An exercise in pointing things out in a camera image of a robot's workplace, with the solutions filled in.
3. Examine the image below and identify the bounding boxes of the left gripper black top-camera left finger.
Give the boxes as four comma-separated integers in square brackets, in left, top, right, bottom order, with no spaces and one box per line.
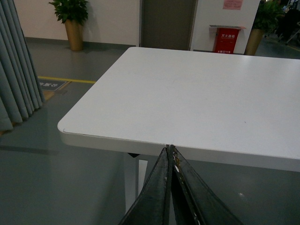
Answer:
[119,145,173,225]

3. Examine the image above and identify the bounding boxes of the left potted plant gold vase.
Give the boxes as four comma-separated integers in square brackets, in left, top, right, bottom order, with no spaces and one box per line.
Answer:
[48,0,89,51]

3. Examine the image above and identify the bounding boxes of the pink wall notice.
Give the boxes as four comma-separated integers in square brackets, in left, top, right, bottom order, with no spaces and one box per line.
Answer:
[223,0,243,10]

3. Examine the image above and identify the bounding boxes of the potted plant gold vase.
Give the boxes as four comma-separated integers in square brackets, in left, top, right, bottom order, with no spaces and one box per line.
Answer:
[48,0,89,51]
[244,0,283,56]

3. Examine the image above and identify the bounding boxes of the grey curtain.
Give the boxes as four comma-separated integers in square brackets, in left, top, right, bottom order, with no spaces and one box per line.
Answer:
[0,0,45,132]

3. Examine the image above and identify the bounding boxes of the grey door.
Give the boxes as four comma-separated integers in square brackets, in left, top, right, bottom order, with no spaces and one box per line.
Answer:
[139,0,198,50]

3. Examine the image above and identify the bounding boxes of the red fire extinguisher box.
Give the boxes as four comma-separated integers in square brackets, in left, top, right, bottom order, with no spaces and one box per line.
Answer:
[207,24,248,54]

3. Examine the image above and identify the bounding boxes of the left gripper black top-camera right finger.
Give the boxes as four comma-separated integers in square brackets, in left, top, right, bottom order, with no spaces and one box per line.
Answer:
[170,145,243,225]

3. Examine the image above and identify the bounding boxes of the white table leg frame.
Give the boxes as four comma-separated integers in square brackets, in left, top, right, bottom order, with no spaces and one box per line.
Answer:
[124,153,148,212]

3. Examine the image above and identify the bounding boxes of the dark floor sign mat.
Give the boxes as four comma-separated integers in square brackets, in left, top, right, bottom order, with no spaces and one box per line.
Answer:
[39,79,67,91]

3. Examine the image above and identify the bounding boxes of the right potted plant gold vase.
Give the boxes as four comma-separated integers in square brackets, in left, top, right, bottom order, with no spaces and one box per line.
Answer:
[244,0,283,56]

